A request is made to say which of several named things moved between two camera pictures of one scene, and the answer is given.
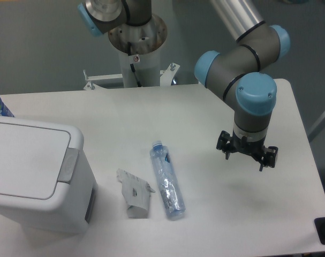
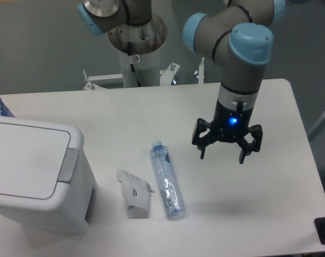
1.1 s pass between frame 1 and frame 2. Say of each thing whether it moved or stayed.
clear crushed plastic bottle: stayed
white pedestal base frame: stayed
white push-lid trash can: stayed
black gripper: moved
